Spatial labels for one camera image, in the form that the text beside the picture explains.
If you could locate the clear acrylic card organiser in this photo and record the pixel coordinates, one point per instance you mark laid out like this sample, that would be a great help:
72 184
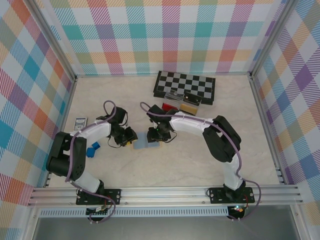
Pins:
172 96

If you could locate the light blue card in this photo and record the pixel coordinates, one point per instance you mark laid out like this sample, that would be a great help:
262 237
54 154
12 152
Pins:
153 145
140 141

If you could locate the black card with orange dots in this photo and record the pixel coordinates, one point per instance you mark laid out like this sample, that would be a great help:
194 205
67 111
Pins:
192 98

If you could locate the black and silver chessboard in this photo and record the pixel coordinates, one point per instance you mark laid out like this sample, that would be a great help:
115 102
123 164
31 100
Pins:
185 83

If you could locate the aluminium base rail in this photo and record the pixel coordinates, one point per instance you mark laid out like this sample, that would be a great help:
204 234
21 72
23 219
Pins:
162 196

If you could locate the aluminium frame rail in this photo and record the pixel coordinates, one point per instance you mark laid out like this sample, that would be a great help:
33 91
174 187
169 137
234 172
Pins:
61 132
268 130

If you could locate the red card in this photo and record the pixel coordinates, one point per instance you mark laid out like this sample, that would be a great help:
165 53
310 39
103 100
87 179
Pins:
170 107

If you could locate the beige card holder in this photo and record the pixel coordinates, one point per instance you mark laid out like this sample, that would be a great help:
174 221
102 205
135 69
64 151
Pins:
161 145

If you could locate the aluminium frame post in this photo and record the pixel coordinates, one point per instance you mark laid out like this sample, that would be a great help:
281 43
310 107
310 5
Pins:
56 40
272 37

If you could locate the gold card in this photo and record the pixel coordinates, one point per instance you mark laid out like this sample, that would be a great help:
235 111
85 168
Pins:
189 109

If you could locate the small controller board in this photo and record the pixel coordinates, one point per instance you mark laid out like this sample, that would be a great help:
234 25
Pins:
98 210
237 209

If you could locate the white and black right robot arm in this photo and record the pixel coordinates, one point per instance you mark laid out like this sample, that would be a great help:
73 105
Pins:
190 125

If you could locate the blue plastic object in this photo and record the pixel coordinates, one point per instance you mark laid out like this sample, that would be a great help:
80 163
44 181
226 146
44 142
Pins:
92 150

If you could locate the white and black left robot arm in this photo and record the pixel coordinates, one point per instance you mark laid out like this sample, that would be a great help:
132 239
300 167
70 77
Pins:
97 130

